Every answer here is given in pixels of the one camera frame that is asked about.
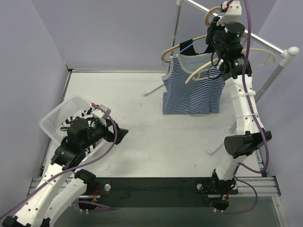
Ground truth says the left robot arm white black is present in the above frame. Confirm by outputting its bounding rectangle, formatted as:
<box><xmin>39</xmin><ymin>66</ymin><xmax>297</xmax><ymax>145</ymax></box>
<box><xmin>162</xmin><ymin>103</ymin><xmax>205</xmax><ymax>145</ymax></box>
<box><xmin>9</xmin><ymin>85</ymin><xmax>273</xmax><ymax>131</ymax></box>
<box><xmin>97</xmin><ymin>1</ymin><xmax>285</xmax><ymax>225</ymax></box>
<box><xmin>2</xmin><ymin>118</ymin><xmax>128</xmax><ymax>227</ymax></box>

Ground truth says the blue white striped tank top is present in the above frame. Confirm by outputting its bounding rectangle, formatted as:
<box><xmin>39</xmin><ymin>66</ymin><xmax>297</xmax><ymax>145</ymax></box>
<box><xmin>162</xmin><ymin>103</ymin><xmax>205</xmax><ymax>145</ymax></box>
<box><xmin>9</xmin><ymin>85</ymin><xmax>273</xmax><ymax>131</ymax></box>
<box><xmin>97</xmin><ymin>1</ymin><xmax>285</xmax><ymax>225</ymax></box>
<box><xmin>162</xmin><ymin>53</ymin><xmax>225</xmax><ymax>114</ymax></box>

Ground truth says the light blue wire hanger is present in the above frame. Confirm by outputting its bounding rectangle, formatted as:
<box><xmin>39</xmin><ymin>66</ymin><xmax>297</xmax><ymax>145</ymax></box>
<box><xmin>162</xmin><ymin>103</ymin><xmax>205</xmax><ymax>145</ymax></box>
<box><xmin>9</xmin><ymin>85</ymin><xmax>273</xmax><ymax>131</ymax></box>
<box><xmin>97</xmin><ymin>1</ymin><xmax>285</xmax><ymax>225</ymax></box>
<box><xmin>162</xmin><ymin>14</ymin><xmax>223</xmax><ymax>67</ymax></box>

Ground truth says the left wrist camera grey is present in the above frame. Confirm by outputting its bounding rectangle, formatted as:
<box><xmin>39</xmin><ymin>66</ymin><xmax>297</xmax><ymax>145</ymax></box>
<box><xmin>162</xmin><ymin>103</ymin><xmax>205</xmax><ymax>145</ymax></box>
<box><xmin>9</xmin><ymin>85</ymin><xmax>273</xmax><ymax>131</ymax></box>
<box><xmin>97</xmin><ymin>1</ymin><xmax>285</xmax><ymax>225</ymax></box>
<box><xmin>91</xmin><ymin>104</ymin><xmax>111</xmax><ymax>126</ymax></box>

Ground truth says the cream plastic hanger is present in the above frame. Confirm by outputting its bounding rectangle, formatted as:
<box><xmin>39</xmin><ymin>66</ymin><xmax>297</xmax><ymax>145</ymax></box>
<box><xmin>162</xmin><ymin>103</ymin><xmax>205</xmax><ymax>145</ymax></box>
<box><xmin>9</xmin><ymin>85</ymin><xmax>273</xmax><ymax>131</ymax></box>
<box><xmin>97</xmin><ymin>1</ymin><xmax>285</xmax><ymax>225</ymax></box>
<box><xmin>185</xmin><ymin>47</ymin><xmax>277</xmax><ymax>84</ymax></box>

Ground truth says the white perforated plastic basket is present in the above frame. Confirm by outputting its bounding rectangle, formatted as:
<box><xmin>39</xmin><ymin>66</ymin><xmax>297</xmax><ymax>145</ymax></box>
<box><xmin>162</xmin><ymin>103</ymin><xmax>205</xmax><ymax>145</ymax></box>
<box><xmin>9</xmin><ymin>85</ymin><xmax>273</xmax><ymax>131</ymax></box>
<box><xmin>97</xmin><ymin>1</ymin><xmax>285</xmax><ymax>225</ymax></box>
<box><xmin>40</xmin><ymin>96</ymin><xmax>108</xmax><ymax>169</ymax></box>

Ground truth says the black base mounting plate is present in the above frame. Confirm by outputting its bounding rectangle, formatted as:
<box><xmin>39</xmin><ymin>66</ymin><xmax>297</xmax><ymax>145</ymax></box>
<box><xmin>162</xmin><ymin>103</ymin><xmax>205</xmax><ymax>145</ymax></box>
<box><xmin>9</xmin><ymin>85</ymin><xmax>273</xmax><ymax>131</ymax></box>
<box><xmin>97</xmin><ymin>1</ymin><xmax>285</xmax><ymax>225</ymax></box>
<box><xmin>80</xmin><ymin>177</ymin><xmax>238</xmax><ymax>208</ymax></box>

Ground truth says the silver clothes rack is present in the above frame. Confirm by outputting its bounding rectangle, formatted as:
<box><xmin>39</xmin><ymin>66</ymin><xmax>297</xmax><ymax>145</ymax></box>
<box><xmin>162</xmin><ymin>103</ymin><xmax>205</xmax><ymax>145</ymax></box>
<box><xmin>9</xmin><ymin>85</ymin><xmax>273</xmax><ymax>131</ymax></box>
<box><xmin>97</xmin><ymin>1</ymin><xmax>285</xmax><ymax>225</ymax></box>
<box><xmin>143</xmin><ymin>0</ymin><xmax>299</xmax><ymax>155</ymax></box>

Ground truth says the tan wooden hanger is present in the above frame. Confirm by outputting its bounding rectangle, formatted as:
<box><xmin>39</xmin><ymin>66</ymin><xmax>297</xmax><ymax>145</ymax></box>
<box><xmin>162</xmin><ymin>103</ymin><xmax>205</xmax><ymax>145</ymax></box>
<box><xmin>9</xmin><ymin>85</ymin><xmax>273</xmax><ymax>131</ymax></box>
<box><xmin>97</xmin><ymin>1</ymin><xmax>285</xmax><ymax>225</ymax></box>
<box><xmin>160</xmin><ymin>6</ymin><xmax>221</xmax><ymax>63</ymax></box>

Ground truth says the black white striped tank top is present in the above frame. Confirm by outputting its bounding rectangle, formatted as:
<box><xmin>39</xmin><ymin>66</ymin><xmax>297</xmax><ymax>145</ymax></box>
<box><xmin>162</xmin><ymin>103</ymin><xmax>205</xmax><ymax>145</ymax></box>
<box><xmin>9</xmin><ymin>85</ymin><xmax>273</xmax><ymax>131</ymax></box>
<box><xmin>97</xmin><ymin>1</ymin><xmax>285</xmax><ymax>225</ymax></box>
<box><xmin>59</xmin><ymin>107</ymin><xmax>107</xmax><ymax>155</ymax></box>

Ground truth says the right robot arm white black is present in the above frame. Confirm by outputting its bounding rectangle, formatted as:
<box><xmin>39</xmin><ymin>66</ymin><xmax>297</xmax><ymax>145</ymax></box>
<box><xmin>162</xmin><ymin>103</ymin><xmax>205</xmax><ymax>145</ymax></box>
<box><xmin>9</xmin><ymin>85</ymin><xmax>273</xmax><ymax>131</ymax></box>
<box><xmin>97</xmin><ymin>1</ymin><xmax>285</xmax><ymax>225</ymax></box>
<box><xmin>206</xmin><ymin>17</ymin><xmax>272</xmax><ymax>193</ymax></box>

